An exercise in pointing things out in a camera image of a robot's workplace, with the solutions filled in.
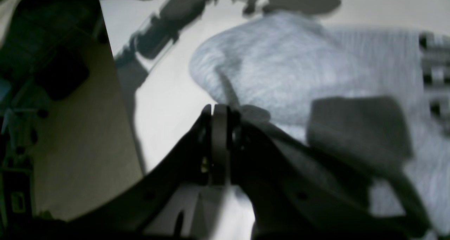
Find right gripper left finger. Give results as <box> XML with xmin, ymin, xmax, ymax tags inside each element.
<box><xmin>68</xmin><ymin>104</ymin><xmax>212</xmax><ymax>240</ymax></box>

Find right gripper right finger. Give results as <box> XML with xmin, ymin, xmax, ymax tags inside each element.
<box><xmin>220</xmin><ymin>104</ymin><xmax>431</xmax><ymax>240</ymax></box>

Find grey T-shirt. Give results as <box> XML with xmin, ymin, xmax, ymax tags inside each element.
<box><xmin>189</xmin><ymin>11</ymin><xmax>449</xmax><ymax>240</ymax></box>

